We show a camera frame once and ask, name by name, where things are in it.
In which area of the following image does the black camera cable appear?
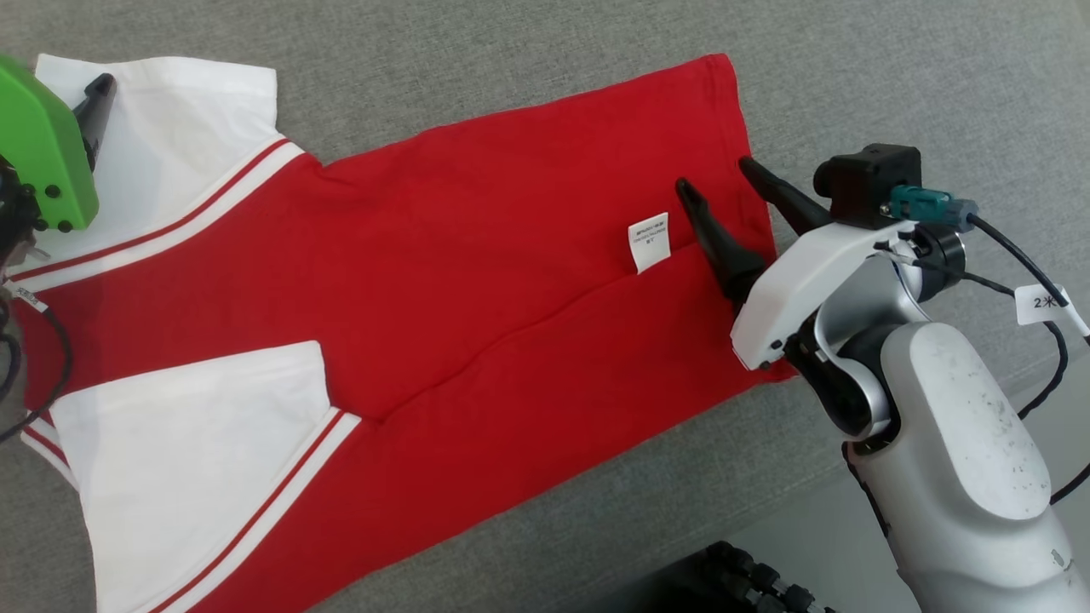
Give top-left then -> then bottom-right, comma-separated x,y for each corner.
0,294 -> 74,445
967,213 -> 1090,343

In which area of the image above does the teal right camera connector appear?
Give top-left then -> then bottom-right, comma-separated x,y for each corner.
886,186 -> 978,232

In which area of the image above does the black right camera cable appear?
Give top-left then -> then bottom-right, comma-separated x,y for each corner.
967,213 -> 1090,343

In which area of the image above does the red and white shirt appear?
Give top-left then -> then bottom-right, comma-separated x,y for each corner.
7,53 -> 797,613

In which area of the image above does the white right cable tag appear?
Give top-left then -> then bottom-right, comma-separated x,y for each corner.
1015,284 -> 1090,337

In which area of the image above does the black ribbed cable conduit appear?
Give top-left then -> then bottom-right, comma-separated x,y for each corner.
647,541 -> 840,613

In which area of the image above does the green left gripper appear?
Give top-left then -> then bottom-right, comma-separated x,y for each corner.
0,55 -> 118,232

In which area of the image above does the black left camera cable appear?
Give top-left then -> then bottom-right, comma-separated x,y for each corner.
0,294 -> 74,445

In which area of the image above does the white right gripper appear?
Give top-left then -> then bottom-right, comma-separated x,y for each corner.
675,157 -> 921,372

